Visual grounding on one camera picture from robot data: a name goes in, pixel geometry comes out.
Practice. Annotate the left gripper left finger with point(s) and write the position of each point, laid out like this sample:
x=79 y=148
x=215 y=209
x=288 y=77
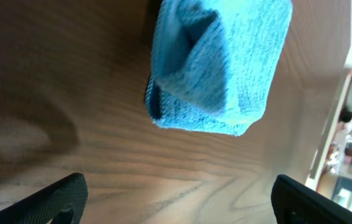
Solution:
x=61 y=202

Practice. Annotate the blue cloth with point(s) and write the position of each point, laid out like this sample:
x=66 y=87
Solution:
x=213 y=62

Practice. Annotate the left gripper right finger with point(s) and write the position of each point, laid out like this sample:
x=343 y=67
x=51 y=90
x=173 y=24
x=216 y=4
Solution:
x=294 y=203

